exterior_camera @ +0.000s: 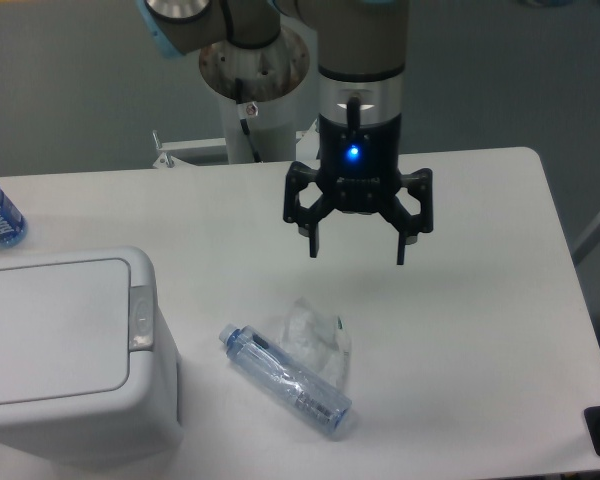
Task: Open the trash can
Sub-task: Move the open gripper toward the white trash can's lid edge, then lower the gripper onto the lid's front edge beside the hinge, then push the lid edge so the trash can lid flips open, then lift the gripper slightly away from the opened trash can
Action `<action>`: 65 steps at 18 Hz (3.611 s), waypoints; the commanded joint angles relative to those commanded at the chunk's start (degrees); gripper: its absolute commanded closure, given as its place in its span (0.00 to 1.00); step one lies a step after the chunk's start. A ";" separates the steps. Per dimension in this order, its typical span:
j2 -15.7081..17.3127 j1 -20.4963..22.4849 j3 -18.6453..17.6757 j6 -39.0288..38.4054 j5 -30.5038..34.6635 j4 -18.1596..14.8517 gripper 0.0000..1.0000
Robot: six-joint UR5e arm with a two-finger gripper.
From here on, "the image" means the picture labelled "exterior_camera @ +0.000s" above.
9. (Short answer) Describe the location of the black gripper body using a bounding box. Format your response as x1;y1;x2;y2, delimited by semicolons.
316;115;404;217

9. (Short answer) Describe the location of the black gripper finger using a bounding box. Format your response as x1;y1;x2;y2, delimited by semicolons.
283;161;335;258
381;168;434;265

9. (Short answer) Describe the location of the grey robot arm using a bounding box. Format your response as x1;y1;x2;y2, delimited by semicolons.
137;1;434;253

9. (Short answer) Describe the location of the white trash can lid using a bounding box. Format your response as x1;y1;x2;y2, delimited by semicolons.
0;259;130;405

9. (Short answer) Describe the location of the white trash can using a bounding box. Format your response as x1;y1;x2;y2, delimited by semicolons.
0;246;183;464

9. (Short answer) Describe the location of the crumpled clear plastic wrapper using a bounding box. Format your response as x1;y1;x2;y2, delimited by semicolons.
276;297;352;391

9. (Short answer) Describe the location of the clear empty plastic bottle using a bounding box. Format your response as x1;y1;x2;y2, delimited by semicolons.
219;324;359;441

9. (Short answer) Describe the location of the grey lid push button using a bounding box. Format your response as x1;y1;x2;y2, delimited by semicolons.
128;286;155;352

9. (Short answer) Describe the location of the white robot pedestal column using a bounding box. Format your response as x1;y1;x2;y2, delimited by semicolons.
198;24;311;164

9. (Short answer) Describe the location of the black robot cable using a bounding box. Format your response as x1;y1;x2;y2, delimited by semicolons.
233;77;262;164

